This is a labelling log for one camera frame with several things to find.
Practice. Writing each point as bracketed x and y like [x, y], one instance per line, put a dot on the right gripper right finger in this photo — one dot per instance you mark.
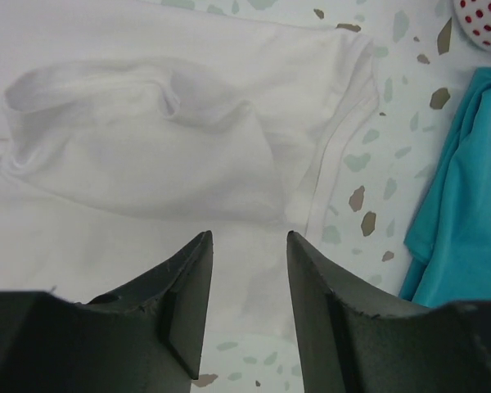
[354, 337]

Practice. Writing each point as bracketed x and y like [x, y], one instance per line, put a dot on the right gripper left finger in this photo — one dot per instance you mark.
[144, 336]

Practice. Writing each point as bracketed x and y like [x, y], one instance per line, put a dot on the white t shirt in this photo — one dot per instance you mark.
[126, 128]

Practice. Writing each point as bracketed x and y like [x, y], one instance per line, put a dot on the folded teal t shirt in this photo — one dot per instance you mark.
[450, 237]

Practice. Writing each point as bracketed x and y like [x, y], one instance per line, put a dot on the white plastic laundry basket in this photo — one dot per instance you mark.
[474, 17]

